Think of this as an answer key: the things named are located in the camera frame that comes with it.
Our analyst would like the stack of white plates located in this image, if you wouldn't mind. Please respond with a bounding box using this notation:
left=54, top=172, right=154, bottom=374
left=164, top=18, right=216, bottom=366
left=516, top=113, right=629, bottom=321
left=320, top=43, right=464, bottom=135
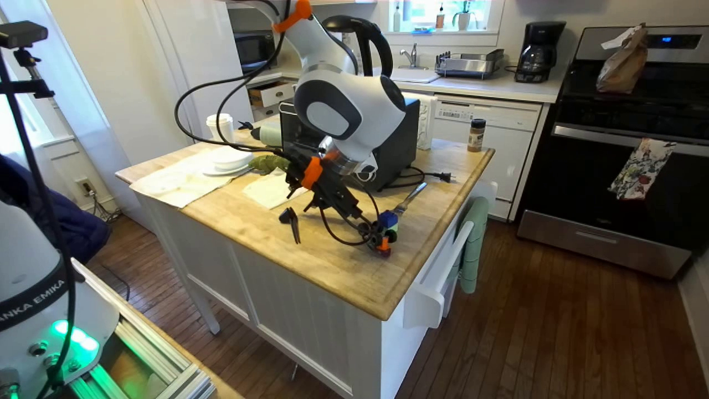
left=199, top=142, right=254, bottom=176

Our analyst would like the pale green container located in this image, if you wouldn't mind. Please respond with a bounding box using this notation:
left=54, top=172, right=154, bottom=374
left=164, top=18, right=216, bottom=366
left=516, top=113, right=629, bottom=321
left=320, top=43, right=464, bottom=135
left=253, top=118, right=284, bottom=149

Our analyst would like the white cup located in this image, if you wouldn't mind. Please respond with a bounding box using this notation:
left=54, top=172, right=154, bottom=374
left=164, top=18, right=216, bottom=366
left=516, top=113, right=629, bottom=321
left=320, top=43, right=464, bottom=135
left=205, top=111, right=238, bottom=145

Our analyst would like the black coffee maker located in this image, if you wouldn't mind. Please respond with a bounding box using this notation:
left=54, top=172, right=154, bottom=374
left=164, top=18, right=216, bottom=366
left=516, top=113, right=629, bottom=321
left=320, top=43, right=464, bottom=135
left=514, top=19, right=570, bottom=83

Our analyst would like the white kitchen island cart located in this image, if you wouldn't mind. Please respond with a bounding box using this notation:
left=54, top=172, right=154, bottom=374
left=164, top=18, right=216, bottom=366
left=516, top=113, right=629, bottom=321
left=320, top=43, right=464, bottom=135
left=116, top=135, right=496, bottom=399

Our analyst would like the black microwave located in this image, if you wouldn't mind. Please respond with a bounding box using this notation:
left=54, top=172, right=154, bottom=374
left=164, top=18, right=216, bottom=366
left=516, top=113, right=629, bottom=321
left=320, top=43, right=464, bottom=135
left=232, top=28, right=280, bottom=75

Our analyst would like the black glass electric kettle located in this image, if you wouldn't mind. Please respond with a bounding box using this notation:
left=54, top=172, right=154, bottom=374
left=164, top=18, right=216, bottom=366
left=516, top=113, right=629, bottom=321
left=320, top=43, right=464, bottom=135
left=320, top=14, right=397, bottom=83

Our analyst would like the brown paper bag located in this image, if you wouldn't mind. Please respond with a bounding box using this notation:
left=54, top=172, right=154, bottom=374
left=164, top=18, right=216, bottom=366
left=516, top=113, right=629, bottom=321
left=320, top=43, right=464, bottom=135
left=593, top=19, right=652, bottom=98

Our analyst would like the aluminium robot stand frame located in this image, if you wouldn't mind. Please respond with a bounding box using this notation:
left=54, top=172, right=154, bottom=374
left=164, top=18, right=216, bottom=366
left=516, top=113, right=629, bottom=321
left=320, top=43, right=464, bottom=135
left=65, top=252, right=247, bottom=399

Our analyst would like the white kitchen counter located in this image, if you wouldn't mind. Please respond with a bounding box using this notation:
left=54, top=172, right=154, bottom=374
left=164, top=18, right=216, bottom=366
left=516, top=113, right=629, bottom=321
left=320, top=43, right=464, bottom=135
left=242, top=61, right=565, bottom=106

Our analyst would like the white dishwasher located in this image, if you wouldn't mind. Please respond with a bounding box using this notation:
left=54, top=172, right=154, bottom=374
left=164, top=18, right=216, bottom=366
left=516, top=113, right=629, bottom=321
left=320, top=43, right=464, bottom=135
left=430, top=94, right=549, bottom=221

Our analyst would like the green cloth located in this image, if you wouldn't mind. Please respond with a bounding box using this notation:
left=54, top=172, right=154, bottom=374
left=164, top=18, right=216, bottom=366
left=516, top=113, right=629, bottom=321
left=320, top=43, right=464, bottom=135
left=249, top=151, right=293, bottom=176

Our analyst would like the metal dish rack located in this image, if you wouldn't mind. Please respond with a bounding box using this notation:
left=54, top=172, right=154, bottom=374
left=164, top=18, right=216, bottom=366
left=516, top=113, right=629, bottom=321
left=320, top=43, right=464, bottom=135
left=432, top=47, right=508, bottom=81

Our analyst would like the white windowsill pot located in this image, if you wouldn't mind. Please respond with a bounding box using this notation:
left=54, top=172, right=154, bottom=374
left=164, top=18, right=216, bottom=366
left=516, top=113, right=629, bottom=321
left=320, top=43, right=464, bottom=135
left=449, top=0, right=474, bottom=34

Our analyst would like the white towel bar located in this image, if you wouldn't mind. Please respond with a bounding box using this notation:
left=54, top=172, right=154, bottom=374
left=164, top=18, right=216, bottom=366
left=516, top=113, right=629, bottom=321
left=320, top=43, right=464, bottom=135
left=402, top=219, right=476, bottom=331

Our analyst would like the small white napkin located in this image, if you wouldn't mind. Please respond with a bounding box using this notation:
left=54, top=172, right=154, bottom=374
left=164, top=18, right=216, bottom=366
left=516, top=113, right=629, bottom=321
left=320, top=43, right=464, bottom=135
left=242, top=167, right=308, bottom=212

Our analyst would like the open white drawer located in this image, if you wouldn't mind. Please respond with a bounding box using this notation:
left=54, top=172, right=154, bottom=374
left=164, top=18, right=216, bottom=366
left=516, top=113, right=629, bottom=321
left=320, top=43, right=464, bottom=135
left=249, top=78, right=301, bottom=113

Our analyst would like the chrome sink faucet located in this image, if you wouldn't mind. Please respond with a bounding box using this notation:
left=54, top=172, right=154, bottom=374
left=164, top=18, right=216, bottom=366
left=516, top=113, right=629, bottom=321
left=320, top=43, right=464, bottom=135
left=397, top=40, right=424, bottom=71

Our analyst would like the orange cable clip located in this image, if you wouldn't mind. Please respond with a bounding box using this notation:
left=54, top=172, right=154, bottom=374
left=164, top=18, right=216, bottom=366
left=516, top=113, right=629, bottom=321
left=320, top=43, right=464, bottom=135
left=276, top=0, right=314, bottom=36
left=301, top=155, right=325, bottom=189

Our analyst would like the black oven power cord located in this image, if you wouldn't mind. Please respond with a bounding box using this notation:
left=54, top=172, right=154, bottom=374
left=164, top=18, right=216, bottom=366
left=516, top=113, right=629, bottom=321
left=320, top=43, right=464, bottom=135
left=383, top=163, right=455, bottom=192

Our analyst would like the dark blue jacket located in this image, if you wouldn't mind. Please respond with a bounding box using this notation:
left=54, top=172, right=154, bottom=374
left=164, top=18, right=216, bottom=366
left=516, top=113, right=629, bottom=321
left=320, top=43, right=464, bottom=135
left=0, top=152, right=114, bottom=263

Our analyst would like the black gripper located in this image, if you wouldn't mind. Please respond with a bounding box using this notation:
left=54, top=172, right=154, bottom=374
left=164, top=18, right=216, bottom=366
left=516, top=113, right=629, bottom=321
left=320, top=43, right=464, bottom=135
left=284, top=142, right=397, bottom=251

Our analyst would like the black toaster oven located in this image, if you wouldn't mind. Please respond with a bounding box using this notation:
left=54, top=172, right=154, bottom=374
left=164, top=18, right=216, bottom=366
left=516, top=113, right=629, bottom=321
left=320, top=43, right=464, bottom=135
left=277, top=94, right=421, bottom=195

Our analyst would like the black steel kitchen stove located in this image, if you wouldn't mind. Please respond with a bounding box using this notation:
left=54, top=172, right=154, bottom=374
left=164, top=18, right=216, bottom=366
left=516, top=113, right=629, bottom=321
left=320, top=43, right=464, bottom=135
left=516, top=24, right=709, bottom=283

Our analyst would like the white panel door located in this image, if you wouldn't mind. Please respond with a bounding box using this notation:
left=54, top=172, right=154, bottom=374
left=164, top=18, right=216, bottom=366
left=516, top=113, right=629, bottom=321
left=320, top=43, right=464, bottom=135
left=140, top=0, right=254, bottom=144

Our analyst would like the black camera on tripod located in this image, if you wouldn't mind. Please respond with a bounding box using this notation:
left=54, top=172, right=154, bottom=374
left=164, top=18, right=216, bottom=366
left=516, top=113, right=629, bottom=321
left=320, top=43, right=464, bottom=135
left=0, top=19, right=58, bottom=100

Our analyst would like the green hanging towel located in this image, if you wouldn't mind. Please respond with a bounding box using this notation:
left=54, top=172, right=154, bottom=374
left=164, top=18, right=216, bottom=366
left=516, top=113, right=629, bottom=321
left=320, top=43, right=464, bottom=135
left=455, top=195, right=493, bottom=297

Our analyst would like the white wall outlet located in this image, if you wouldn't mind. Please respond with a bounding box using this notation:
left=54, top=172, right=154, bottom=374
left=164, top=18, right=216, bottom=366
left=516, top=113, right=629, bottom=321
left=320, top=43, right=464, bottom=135
left=73, top=175, right=97, bottom=199

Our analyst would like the spice jar with black lid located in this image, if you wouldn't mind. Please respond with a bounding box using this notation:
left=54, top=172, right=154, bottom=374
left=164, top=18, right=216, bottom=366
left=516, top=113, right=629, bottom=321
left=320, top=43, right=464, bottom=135
left=465, top=114, right=489, bottom=155

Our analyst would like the blue metal-handled measuring cup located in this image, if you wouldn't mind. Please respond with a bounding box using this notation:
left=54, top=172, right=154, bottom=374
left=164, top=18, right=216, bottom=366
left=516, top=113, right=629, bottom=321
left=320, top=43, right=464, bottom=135
left=374, top=179, right=430, bottom=240

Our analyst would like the large white paper towel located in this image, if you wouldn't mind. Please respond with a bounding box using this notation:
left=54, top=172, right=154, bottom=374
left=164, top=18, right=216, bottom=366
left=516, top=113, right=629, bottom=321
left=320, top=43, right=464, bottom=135
left=132, top=151, right=236, bottom=211

